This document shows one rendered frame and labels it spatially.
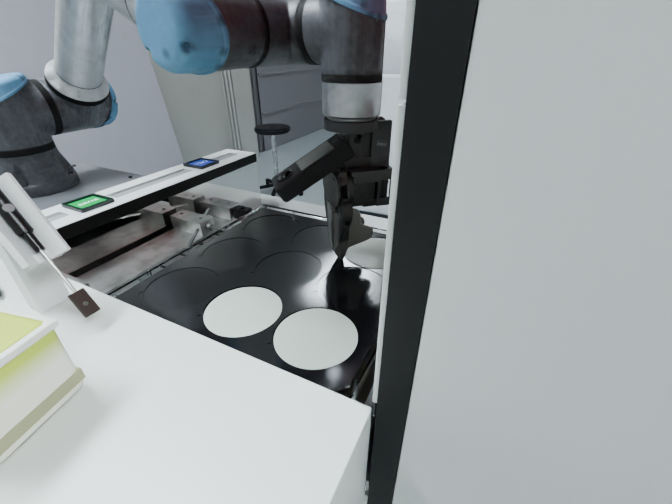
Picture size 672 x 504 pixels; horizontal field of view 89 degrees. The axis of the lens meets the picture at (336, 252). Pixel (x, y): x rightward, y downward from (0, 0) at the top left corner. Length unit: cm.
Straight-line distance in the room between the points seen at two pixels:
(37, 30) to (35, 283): 267
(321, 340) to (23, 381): 26
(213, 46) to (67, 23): 53
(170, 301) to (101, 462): 26
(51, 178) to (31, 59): 202
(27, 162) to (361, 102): 76
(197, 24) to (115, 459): 35
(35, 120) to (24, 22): 206
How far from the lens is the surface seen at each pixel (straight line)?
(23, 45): 298
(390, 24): 259
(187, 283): 54
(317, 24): 46
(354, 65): 44
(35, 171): 99
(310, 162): 46
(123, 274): 65
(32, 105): 99
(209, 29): 39
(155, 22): 41
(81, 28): 89
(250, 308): 47
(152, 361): 34
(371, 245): 59
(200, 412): 29
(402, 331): 21
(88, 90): 99
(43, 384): 32
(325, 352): 40
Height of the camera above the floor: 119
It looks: 31 degrees down
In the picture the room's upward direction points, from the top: straight up
